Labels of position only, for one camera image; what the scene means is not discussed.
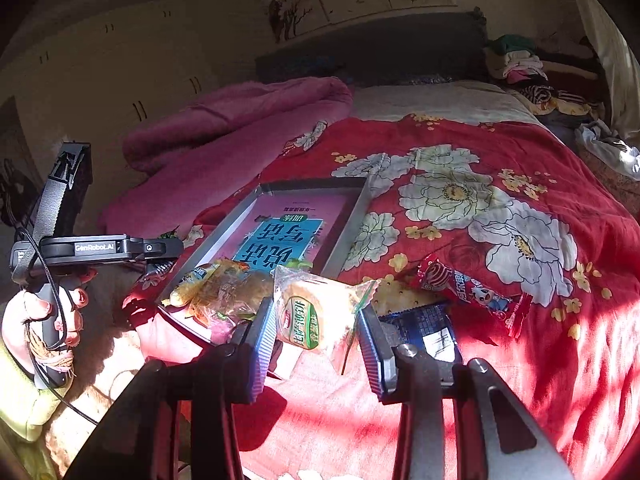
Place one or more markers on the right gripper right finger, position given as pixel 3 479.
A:
pixel 378 357

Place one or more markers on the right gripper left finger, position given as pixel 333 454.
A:
pixel 252 357

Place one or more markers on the dark blue snack packet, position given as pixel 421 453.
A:
pixel 428 328

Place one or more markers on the orange long cracker packet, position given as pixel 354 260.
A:
pixel 234 293

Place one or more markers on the clear round pastry packet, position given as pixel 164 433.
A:
pixel 318 314

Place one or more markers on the yellow candy packet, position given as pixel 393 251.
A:
pixel 189 286

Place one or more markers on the red candy packet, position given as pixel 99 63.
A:
pixel 434 276

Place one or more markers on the person's left hand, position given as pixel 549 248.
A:
pixel 22 334

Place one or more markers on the pink and blue book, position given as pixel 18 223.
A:
pixel 280 227

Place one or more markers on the pink plush blanket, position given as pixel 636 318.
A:
pixel 214 146

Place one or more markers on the cream wardrobe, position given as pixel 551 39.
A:
pixel 97 80

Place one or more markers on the red floral quilt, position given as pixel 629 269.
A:
pixel 540 263

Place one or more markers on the white grey cloth bundle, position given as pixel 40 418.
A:
pixel 599 140

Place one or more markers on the dark bed headboard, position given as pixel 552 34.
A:
pixel 412 47

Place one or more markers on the pile of folded clothes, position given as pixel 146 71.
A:
pixel 550 76

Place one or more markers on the beige curtain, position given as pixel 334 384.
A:
pixel 620 66

